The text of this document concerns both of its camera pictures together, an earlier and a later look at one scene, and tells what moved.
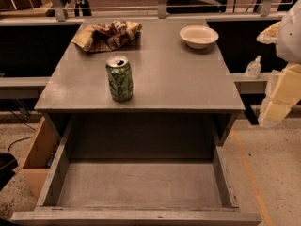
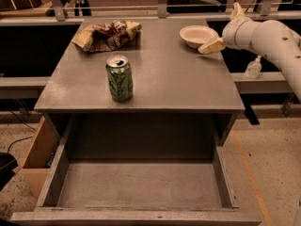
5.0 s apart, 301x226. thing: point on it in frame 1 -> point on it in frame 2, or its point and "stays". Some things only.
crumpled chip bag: [108, 36] stays
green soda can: [119, 76] stays
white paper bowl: [198, 37] stays
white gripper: [290, 38] -> [231, 33]
